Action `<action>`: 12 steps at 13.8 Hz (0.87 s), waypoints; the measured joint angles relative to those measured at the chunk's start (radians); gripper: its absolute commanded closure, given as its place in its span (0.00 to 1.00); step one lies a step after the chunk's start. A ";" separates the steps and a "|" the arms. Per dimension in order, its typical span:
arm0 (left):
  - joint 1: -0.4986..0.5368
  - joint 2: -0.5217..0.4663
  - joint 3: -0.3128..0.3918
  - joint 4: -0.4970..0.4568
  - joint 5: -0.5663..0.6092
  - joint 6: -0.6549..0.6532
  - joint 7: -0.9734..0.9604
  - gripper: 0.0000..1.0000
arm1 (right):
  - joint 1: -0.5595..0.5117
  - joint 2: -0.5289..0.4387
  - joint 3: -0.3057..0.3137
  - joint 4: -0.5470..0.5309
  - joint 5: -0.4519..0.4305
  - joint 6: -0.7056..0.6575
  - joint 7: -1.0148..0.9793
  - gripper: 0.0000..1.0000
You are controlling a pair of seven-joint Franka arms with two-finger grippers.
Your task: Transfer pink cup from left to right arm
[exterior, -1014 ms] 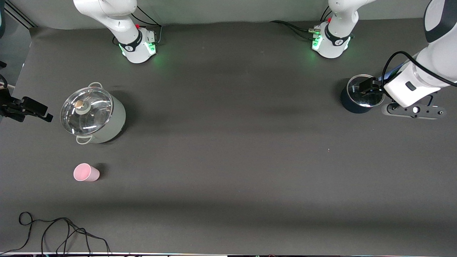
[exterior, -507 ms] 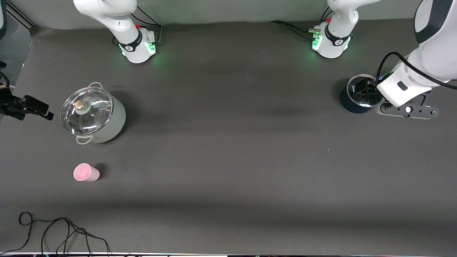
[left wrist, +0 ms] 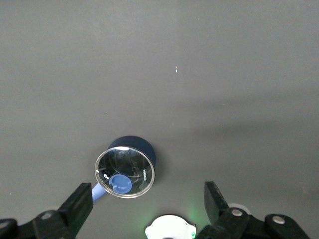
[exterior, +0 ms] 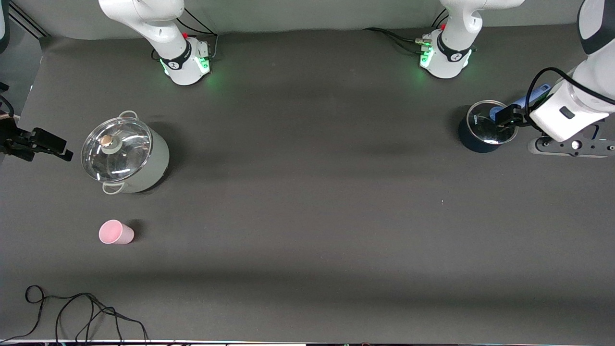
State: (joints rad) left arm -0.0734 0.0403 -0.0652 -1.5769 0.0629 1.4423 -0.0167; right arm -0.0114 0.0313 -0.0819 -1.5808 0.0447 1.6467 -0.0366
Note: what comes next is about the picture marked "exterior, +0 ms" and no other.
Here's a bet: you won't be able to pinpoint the pink plastic cup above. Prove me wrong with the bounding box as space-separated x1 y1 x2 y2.
98 220 135 245

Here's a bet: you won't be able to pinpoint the glass lid with blue knob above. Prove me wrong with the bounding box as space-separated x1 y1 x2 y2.
467 100 519 145

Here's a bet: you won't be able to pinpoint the dark blue saucepan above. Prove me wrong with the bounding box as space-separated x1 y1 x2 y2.
458 84 552 153

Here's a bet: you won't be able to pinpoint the glass lid with tan knob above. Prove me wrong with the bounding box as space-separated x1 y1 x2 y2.
81 117 153 183

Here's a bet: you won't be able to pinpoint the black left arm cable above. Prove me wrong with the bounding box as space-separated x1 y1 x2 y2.
526 67 615 118

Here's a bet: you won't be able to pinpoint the white two-handled cooking pot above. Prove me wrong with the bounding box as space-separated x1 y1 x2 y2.
81 111 170 195

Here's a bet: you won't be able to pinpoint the black left arm base cables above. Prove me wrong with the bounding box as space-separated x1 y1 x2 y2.
363 2 445 56

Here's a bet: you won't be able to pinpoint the black arm base cables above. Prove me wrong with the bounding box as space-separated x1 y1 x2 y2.
151 7 220 61
363 2 445 56

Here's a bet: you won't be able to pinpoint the thin black looped cable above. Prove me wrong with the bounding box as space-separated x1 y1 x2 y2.
0 285 149 343

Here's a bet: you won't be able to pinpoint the black right arm base cables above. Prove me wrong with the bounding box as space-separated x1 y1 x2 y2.
151 7 220 61

